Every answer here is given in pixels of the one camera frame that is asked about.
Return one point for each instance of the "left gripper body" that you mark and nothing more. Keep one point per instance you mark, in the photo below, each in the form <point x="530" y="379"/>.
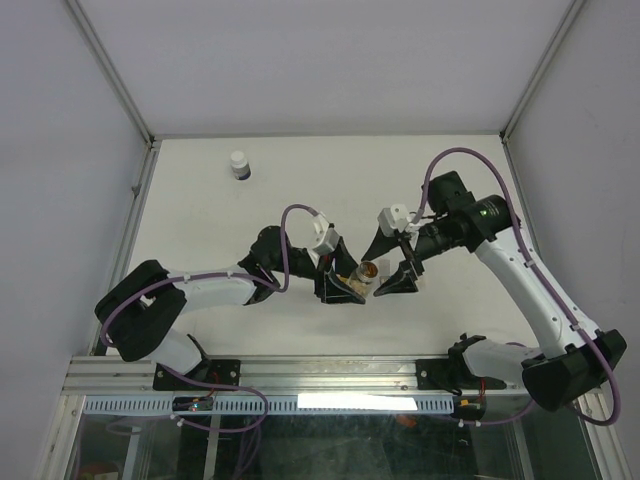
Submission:
<point x="324" y="263"/>

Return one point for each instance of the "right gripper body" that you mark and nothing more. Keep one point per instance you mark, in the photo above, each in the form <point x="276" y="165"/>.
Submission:
<point x="412" y="256"/>

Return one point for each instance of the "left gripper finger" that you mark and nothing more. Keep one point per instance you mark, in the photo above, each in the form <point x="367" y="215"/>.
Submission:
<point x="348" y="296"/>
<point x="341" y="259"/>

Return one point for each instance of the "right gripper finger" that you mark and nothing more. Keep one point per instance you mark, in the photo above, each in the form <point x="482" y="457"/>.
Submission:
<point x="380" y="245"/>
<point x="397" y="285"/>

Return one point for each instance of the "weekly pill organizer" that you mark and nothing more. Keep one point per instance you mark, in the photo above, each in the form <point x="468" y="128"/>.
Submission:
<point x="400" y="272"/>

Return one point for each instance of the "clear bottle gold cap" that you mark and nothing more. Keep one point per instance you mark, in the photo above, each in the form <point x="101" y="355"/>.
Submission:
<point x="355" y="282"/>

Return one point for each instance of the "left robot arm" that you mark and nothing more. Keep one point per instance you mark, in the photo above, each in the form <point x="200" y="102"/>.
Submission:
<point x="138" y="315"/>

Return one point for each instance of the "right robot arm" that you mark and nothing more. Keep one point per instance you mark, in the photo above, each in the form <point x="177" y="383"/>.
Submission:
<point x="572" y="350"/>

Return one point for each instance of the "white cap pill bottle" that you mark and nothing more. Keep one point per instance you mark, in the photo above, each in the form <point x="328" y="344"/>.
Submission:
<point x="240" y="165"/>

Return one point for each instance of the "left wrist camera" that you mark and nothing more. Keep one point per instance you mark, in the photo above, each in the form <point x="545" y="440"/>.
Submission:
<point x="325" y="238"/>

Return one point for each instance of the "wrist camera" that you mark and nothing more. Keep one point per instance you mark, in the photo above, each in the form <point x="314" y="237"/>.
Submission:
<point x="396" y="218"/>
<point x="325" y="238"/>

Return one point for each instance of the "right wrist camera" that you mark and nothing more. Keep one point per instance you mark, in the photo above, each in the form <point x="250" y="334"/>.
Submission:
<point x="396" y="218"/>

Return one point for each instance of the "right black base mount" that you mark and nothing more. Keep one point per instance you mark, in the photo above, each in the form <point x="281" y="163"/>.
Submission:
<point x="444" y="374"/>

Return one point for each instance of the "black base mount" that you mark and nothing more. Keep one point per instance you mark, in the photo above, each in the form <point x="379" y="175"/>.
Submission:
<point x="223" y="371"/>
<point x="444" y="374"/>

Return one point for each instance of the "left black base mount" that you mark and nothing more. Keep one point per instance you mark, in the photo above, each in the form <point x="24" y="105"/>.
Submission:
<point x="223" y="371"/>

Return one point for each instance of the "slotted cable duct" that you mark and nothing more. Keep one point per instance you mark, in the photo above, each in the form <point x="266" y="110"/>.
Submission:
<point x="306" y="403"/>

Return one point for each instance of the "aluminium mounting rail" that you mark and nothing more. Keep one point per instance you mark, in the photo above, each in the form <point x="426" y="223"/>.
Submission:
<point x="271" y="375"/>

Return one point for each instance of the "right aluminium frame post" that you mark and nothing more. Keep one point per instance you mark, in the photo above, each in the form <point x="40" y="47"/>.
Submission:
<point x="556" y="41"/>

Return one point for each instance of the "aluminium frame post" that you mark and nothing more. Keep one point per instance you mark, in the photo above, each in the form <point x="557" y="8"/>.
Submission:
<point x="556" y="41"/>
<point x="108" y="69"/>

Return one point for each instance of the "left aluminium frame post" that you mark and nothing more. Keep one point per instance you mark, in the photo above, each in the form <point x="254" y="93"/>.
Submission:
<point x="108" y="69"/>

